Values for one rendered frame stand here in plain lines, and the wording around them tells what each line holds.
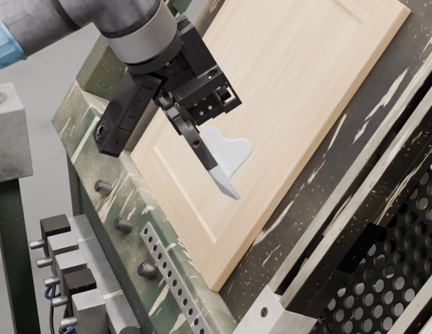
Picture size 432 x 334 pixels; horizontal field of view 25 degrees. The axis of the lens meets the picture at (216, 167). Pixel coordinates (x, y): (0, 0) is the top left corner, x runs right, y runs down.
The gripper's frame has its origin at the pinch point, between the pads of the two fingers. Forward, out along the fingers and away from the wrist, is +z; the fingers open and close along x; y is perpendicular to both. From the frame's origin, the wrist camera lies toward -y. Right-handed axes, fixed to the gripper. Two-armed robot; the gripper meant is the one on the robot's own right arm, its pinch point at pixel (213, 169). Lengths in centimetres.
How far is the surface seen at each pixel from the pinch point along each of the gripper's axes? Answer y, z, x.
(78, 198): -33, 59, 90
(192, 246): -12, 40, 34
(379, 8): 34.5, 15.6, 29.4
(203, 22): 12, 25, 70
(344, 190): 13.5, 21.8, 6.3
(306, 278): 2.1, 28.1, 2.1
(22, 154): -35, 38, 86
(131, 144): -13, 40, 69
